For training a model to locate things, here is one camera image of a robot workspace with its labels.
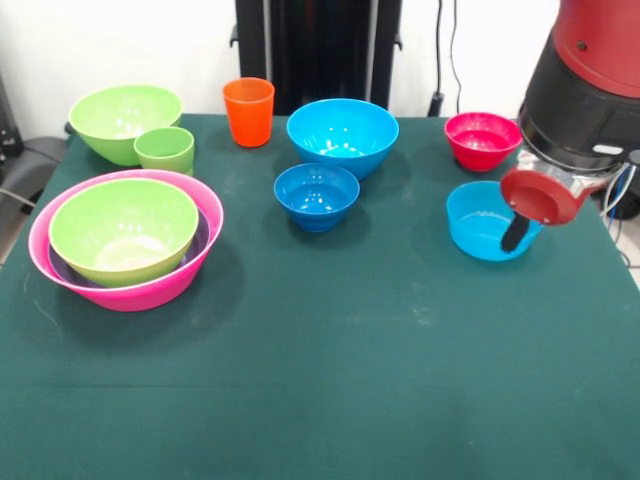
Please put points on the light blue straight-sided bowl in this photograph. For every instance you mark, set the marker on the light blue straight-sided bowl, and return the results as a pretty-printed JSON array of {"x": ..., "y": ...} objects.
[{"x": 475, "y": 235}]

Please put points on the dark green table cloth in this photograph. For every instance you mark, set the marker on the dark green table cloth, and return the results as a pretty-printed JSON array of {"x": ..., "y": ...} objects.
[{"x": 300, "y": 400}]

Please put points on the small dark blue bowl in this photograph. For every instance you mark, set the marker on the small dark blue bowl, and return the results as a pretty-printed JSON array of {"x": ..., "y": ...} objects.
[{"x": 315, "y": 210}]

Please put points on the purple bowl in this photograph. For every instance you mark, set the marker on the purple bowl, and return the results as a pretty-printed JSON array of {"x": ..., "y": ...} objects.
[{"x": 202, "y": 235}]

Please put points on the green cup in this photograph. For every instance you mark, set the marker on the green cup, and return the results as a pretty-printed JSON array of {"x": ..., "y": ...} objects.
[{"x": 165, "y": 150}]

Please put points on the large pink bowl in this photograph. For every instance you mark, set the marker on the large pink bowl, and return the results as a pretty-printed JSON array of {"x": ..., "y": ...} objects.
[{"x": 135, "y": 297}]

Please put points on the large blue bowl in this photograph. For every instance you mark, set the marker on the large blue bowl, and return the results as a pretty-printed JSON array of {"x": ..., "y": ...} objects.
[{"x": 345, "y": 125}]

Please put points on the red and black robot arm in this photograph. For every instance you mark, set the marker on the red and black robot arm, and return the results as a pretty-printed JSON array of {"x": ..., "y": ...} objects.
[{"x": 575, "y": 115}]

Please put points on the orange cup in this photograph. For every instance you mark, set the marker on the orange cup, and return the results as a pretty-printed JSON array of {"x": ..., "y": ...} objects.
[{"x": 245, "y": 120}]

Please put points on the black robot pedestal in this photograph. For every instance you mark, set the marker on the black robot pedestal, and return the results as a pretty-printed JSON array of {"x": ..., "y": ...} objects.
[{"x": 310, "y": 50}]

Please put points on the small pink bowl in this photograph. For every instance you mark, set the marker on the small pink bowl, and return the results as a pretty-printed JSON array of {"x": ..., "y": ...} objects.
[{"x": 482, "y": 150}]

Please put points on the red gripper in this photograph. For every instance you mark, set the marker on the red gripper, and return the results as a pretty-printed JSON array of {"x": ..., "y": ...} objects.
[{"x": 540, "y": 200}]

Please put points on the green bowl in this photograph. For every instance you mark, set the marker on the green bowl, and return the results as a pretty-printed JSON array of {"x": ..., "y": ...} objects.
[
  {"x": 115, "y": 115},
  {"x": 125, "y": 225}
]

